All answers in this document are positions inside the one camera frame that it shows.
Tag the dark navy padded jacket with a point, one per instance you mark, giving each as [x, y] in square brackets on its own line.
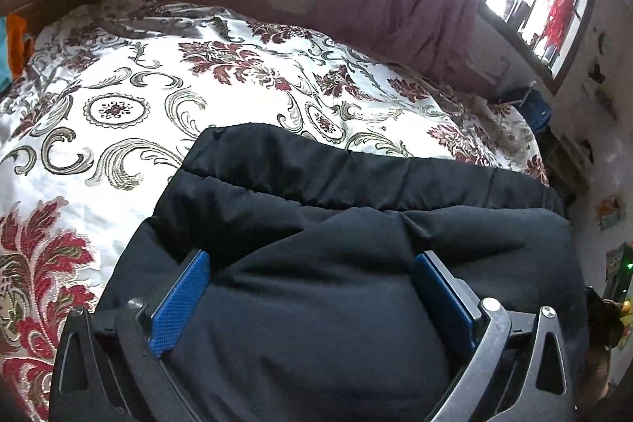
[311, 313]

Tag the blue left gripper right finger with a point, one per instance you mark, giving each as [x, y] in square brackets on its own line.
[450, 305]

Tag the wooden side table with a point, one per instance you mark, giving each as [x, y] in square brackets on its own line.
[567, 167]

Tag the floral white red bedspread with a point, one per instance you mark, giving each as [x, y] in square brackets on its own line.
[113, 99]

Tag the orange blue brown pillow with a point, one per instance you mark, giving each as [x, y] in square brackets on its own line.
[16, 49]

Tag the red garment outside window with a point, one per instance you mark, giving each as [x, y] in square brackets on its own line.
[560, 13]

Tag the person's right hand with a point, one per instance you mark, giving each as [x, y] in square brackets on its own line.
[593, 384]

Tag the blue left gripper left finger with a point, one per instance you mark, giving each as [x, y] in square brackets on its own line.
[172, 306]

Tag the blue bag by bed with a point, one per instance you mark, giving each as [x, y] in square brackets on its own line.
[531, 105]

